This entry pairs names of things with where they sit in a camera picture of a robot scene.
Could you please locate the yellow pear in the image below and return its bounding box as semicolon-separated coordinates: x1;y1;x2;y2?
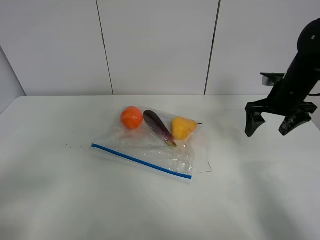
171;116;202;140

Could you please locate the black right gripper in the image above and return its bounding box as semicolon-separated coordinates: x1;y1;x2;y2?
244;75;318;137

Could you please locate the clear zip bag blue seal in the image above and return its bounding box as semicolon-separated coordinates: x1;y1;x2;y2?
91;106;202;180

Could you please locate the orange fruit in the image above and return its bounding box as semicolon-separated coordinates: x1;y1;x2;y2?
120;106;143;130

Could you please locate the purple eggplant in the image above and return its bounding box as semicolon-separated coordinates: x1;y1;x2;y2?
143;110;177;148

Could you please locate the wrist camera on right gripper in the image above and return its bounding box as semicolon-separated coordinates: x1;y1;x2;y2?
260;72;285;86

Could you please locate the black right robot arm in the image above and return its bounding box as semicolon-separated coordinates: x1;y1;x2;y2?
245;19;320;137

